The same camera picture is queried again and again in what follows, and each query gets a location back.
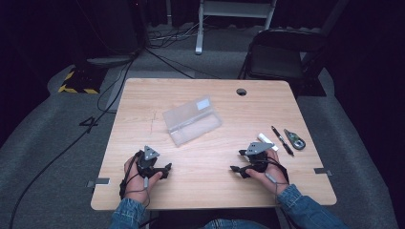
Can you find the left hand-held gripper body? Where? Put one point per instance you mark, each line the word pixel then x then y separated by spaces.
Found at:
pixel 147 159

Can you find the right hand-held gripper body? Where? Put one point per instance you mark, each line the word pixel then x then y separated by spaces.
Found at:
pixel 257 152

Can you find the translucent plastic pencil case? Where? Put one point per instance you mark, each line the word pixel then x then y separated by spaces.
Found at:
pixel 192 120

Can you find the person's left hand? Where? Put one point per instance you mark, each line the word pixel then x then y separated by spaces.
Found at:
pixel 137 184

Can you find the person's right hand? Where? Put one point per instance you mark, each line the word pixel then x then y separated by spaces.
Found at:
pixel 270 178

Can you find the white marker stick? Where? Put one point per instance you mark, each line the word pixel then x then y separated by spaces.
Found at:
pixel 265 138

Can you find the black pen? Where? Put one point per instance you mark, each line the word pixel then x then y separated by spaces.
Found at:
pixel 282 141

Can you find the green grey correction tape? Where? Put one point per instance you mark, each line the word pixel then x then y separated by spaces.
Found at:
pixel 295 140

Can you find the grey tape piece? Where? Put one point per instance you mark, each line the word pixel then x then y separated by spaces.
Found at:
pixel 100 182
pixel 323 171

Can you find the person's legs in jeans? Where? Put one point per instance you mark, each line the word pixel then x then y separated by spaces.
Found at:
pixel 234 224

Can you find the black folding chair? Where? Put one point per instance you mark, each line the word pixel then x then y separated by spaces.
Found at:
pixel 280 60

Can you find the black yellow striped stand base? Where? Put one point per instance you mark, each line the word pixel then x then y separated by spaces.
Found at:
pixel 83 81

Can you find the grey flat stand base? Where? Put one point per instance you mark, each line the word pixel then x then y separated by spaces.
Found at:
pixel 111 60

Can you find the white metal stand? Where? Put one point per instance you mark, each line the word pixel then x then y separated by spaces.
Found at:
pixel 234 12

